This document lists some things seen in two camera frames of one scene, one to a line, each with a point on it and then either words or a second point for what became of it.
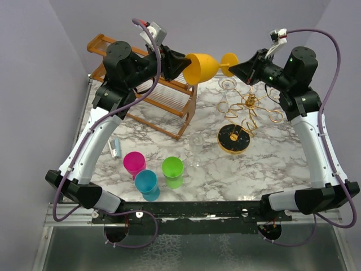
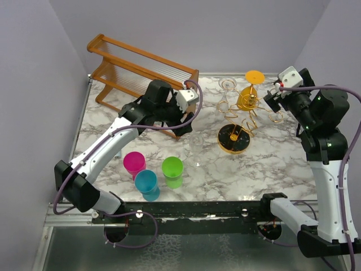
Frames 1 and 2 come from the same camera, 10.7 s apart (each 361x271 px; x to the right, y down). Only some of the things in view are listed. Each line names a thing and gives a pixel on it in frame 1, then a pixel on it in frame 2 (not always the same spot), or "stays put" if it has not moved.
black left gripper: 172,62 to 180,113
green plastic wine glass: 172,167 stays put
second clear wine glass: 196,143 stays put
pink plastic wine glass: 133,162 stays put
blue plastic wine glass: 146,182 stays put
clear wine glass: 225,83 stays put
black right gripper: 249,71 to 273,101
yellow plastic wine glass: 203,68 to 247,97
